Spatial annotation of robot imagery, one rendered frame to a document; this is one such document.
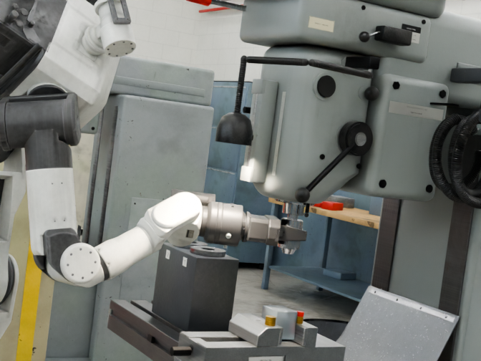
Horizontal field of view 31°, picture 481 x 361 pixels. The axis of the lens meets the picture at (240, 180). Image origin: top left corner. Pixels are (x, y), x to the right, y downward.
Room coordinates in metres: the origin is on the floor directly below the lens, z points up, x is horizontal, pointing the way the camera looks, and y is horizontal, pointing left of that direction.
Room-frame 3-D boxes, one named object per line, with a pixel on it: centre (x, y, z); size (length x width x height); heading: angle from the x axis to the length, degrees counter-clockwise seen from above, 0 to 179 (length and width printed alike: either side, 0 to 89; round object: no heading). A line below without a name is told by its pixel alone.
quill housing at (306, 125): (1.82, -0.12, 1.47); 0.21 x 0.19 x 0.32; 30
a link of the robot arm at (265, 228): (1.81, -0.03, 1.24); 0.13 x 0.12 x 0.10; 5
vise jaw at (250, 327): (1.79, -0.07, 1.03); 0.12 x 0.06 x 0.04; 30
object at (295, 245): (1.82, -0.12, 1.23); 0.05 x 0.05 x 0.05
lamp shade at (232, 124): (1.69, 0.02, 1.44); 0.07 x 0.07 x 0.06
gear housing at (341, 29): (1.84, -0.16, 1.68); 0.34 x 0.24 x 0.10; 120
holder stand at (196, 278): (2.17, 0.08, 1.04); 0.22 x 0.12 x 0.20; 30
